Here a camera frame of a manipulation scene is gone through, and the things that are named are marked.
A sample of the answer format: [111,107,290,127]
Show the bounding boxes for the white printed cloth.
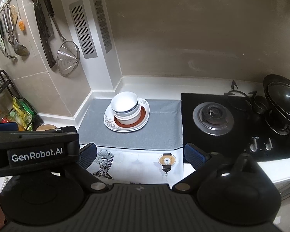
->
[87,146,184,189]

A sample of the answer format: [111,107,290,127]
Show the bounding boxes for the narrow grey vent grille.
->
[92,0,113,54]

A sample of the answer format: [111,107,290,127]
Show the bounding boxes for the white plate red rim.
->
[113,106,146,129]

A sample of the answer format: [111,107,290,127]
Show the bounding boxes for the metal slotted utensil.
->
[0,14,17,60]

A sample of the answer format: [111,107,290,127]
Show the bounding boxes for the black pan support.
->
[223,80,257,112]

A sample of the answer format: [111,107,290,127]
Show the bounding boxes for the metal mesh strainer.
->
[44,0,81,76]

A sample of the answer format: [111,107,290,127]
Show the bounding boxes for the white floral square plate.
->
[104,98,150,131]
[106,116,148,133]

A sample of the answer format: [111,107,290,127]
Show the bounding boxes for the gas burner silver ring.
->
[193,102,235,136]

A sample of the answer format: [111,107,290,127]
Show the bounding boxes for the black wire rack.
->
[0,70,44,131]

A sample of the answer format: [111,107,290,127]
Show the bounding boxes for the white bowl blue patterned rim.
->
[111,91,139,113]
[113,109,140,117]

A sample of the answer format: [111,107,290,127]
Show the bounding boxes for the round wooden board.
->
[35,124,58,132]

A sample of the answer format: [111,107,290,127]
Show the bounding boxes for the metal ladle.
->
[2,3,30,56]

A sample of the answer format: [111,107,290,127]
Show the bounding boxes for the dark kitchen cleaver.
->
[34,0,56,68]

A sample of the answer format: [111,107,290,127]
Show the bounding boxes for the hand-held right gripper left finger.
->
[52,143,108,191]

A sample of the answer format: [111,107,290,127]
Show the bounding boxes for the grey counter mat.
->
[77,99,184,150]

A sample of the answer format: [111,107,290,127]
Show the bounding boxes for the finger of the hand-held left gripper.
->
[54,126,81,157]

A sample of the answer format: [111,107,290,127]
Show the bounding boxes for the black wok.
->
[263,74,290,136]

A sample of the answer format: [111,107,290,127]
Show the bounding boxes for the black glass gas stove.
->
[181,92,290,161]

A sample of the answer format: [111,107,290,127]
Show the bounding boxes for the wooden spatula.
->
[9,4,19,25]

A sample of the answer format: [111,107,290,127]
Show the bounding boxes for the small black pot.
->
[252,95,270,114]

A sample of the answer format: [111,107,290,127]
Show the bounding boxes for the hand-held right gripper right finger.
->
[171,143,235,191]

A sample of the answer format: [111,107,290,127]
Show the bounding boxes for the black wok lid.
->
[267,81,290,119]

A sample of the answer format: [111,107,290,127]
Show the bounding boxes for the green snack packets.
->
[12,97,38,131]

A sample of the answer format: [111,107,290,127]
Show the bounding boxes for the wide grey vent grille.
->
[68,0,98,59]

